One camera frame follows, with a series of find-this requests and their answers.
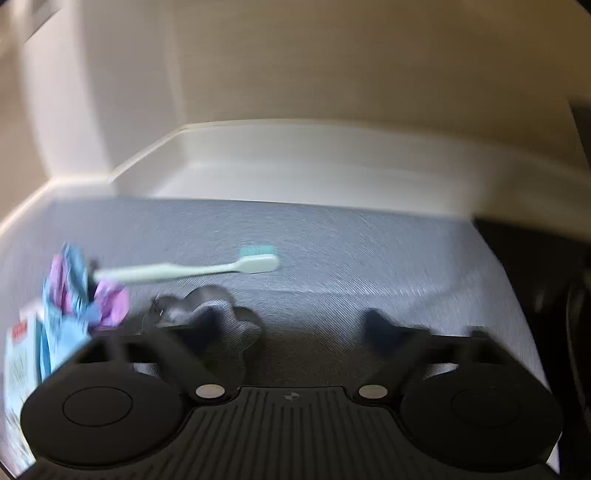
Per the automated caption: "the teal patterned box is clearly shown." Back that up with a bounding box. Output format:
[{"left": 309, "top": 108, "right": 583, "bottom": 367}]
[{"left": 2, "top": 311, "right": 47, "bottom": 462}]

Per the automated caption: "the blue purple wrapper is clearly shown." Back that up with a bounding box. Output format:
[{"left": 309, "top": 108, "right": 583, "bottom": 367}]
[{"left": 41, "top": 244, "right": 131, "bottom": 372}]

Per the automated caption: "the grey woven mat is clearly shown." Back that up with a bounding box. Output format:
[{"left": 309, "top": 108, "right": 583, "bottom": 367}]
[{"left": 0, "top": 196, "right": 561, "bottom": 480}]

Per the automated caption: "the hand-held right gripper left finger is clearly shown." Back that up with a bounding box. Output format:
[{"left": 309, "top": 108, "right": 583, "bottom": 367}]
[{"left": 69, "top": 308, "right": 227, "bottom": 405}]

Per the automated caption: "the pale green toothbrush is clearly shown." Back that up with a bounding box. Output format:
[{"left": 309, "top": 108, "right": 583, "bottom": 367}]
[{"left": 91, "top": 246, "right": 280, "bottom": 285}]

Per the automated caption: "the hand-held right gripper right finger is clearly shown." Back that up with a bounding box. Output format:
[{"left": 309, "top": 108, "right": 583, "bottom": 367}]
[{"left": 353, "top": 308, "right": 522, "bottom": 406}]

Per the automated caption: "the grey flower-shaped object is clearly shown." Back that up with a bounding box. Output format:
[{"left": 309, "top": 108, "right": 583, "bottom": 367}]
[{"left": 150, "top": 286, "right": 264, "bottom": 370}]

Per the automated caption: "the black glass stove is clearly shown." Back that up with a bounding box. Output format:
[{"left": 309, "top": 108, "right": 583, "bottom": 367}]
[{"left": 473, "top": 215, "right": 591, "bottom": 416}]

